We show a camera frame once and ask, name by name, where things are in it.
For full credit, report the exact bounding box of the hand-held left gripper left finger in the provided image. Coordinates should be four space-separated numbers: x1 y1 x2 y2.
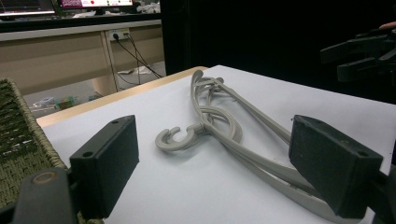
69 114 140 220

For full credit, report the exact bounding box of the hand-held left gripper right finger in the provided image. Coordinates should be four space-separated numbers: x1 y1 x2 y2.
288 114 384 219

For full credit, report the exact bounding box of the grey plastic clothes hanger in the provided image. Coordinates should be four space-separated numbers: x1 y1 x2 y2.
186 73 370 224
154 69 316 190

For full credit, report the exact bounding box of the green woven basket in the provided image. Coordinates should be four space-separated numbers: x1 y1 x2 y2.
0 77 106 224

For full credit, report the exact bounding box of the small clutter on floor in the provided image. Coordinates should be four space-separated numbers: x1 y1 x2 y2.
29 92 102 112

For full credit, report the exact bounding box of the black curtain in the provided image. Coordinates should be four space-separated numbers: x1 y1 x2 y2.
160 0 396 105

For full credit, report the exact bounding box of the white paper on floor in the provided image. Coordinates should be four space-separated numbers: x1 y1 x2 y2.
117 64 157 77

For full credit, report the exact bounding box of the beige office desk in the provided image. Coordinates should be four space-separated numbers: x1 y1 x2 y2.
0 19 165 97

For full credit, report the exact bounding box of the white power outlet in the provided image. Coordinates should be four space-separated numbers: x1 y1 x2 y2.
108 28 131 41

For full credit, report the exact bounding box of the computer monitor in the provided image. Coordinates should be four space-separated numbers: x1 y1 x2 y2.
0 0 58 17
57 0 135 15

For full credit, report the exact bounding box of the crumpled white paper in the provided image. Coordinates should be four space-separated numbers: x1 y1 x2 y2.
135 1 162 15

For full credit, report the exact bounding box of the black cable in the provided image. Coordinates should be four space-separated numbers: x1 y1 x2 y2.
113 33 164 79
117 33 142 86

